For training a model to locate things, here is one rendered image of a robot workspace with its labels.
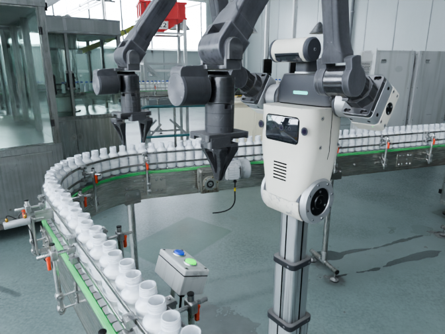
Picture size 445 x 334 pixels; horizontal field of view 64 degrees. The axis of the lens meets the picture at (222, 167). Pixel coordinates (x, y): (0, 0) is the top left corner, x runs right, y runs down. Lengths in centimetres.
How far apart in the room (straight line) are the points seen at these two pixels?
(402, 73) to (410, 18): 707
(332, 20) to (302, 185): 50
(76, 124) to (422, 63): 578
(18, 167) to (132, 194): 177
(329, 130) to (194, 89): 62
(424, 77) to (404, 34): 673
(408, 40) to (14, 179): 1234
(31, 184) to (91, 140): 222
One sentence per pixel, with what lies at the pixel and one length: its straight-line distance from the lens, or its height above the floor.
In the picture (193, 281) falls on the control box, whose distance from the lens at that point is 96.
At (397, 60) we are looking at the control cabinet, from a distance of 676.
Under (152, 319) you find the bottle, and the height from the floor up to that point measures 113.
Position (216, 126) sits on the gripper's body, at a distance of 67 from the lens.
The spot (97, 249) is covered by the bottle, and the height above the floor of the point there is 113.
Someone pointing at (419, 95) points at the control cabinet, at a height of 113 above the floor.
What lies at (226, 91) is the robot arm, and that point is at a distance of 67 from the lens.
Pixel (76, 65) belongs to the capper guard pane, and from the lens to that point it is 578.
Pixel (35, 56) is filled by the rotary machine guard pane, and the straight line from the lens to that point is 375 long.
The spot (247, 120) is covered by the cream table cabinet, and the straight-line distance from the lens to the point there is 481.
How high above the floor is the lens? 162
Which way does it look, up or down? 16 degrees down
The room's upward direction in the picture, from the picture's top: straight up
